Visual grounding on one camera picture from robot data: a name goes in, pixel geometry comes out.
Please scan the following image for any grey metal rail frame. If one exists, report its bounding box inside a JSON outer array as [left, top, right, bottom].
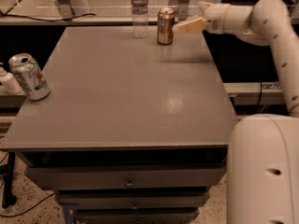
[[0, 0, 299, 26]]

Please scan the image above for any small white bottle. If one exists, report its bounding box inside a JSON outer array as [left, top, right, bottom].
[[0, 67, 21, 94]]

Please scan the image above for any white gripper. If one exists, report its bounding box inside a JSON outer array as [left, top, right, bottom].
[[172, 1, 231, 35]]

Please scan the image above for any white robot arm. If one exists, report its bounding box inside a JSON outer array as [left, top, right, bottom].
[[173, 0, 299, 224]]

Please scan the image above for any black cable on rail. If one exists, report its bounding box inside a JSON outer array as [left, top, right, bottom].
[[0, 8, 97, 22]]

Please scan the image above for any grey drawer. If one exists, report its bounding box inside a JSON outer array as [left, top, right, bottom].
[[58, 191, 209, 210], [75, 208, 199, 224], [28, 164, 225, 190]]

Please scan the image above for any black stand leg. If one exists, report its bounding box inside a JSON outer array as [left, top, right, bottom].
[[2, 152, 17, 209]]

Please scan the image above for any grey drawer cabinet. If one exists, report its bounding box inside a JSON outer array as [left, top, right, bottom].
[[0, 25, 239, 224]]

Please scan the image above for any white green soda can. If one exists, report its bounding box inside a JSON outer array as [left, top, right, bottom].
[[8, 53, 50, 101]]

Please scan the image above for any clear plastic water bottle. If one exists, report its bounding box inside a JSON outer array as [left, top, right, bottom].
[[131, 0, 149, 38]]

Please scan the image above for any bottom grey drawer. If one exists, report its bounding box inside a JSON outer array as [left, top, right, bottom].
[[75, 208, 199, 224]]

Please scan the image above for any middle grey drawer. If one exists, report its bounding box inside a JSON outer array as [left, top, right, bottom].
[[58, 191, 209, 210]]

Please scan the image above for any top grey drawer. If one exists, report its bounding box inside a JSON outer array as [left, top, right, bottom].
[[28, 164, 225, 190]]

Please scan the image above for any black floor cable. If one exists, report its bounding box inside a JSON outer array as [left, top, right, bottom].
[[0, 192, 56, 218]]

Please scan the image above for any orange soda can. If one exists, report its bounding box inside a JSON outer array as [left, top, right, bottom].
[[157, 7, 175, 45]]

